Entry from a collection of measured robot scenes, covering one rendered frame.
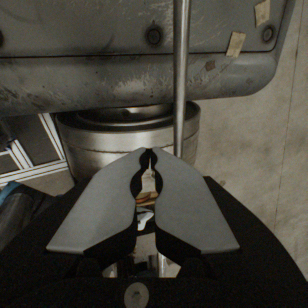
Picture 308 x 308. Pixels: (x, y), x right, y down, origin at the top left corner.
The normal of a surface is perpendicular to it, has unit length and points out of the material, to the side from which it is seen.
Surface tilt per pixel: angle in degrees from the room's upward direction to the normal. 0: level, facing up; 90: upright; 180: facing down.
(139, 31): 0
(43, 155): 0
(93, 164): 34
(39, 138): 0
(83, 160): 43
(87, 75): 11
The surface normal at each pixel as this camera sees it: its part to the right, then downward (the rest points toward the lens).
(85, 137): -0.38, 0.46
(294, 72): 0.25, 0.47
